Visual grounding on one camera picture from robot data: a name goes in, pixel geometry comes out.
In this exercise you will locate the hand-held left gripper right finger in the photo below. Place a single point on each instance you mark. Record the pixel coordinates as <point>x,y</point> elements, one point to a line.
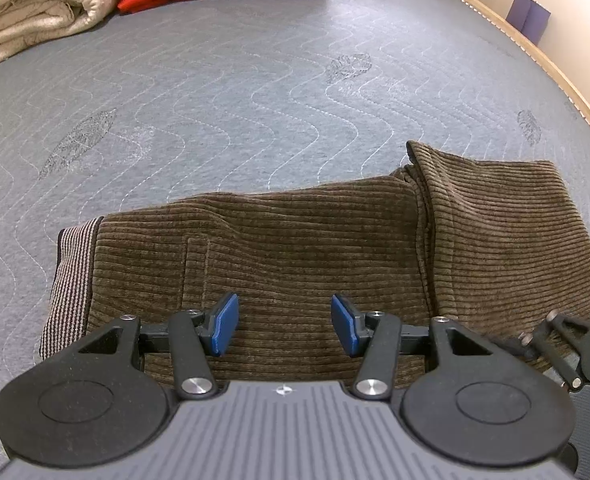
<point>343,326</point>

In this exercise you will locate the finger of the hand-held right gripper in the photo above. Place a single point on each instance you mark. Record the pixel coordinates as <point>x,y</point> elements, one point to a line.
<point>560,355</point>

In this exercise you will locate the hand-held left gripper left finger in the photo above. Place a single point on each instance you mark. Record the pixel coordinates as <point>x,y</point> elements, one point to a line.
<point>225,321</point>

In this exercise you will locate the purple folded object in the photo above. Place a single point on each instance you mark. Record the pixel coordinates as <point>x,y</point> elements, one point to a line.
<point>529,16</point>

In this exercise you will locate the cream folded blanket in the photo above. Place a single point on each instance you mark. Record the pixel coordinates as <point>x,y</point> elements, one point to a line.
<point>30,5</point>

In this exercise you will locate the wooden bed frame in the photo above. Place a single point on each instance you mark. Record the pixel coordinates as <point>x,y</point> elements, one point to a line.
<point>550,60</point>

